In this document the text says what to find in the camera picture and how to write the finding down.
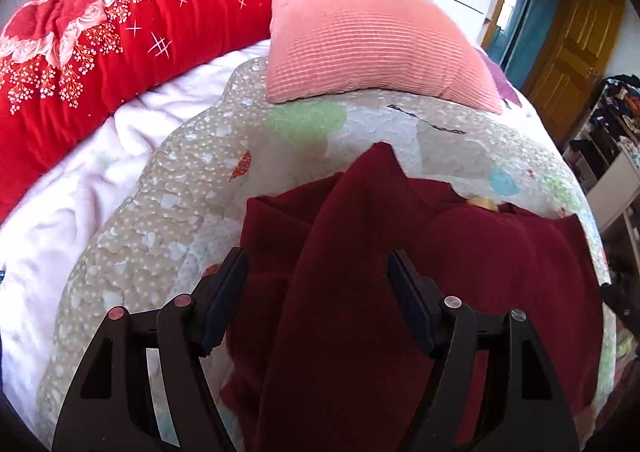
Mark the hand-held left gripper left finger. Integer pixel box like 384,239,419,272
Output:
52,247,249,452

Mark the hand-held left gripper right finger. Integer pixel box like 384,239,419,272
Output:
387,249,581,452

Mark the dark red garment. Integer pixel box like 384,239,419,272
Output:
220,142,606,452

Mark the patchwork heart quilt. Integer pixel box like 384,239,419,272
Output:
35,57,621,452

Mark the white fleece blanket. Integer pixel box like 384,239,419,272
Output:
0,39,273,438

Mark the black object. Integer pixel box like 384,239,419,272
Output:
600,282,640,333

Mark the purple cloth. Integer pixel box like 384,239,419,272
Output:
477,49,523,110

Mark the red floral pillow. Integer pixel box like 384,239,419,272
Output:
0,0,273,225

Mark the cluttered white shelf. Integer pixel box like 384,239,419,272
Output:
562,74,640,283

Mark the pink ribbed pillow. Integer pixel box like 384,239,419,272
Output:
262,0,503,115

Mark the wooden door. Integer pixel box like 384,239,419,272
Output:
525,0,626,143

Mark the blue curtain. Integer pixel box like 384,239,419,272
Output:
487,0,566,90

